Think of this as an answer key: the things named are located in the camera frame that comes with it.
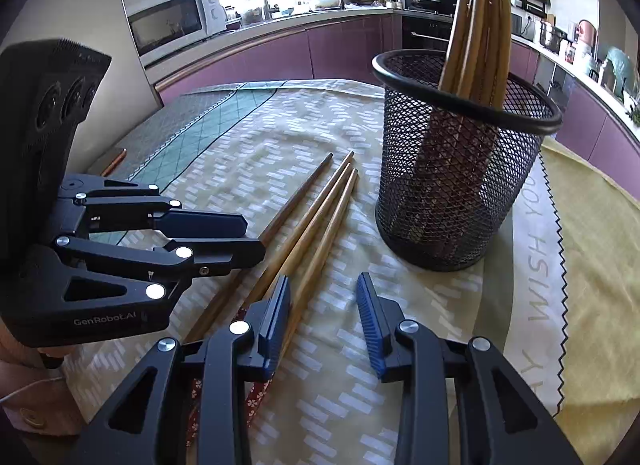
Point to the person's left forearm pink sleeve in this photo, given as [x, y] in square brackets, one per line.
[35, 395]

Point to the black integrated stove oven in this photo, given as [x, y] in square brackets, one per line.
[425, 35]

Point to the steel stockpot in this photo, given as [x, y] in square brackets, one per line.
[550, 37]

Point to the grey refrigerator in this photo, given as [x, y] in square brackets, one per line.
[75, 5]

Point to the bunch of wooden chopsticks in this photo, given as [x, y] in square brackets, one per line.
[475, 45]

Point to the white microwave oven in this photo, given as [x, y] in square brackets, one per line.
[170, 25]

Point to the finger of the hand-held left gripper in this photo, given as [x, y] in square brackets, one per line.
[200, 222]
[225, 252]

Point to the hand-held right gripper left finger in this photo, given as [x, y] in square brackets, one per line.
[277, 330]

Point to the green quilted table mat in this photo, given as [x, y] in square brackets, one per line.
[200, 135]

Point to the mint green appliance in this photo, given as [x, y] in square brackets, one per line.
[620, 70]

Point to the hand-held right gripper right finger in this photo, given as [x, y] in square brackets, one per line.
[370, 330]

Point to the pink thermos kettle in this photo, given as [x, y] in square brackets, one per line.
[587, 35]

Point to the black mesh utensil holder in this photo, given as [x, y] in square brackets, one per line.
[450, 205]

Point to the pink kitchen base cabinets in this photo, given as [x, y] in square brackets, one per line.
[600, 135]
[340, 50]

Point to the beige yellow printed tablecloth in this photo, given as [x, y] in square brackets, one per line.
[320, 405]

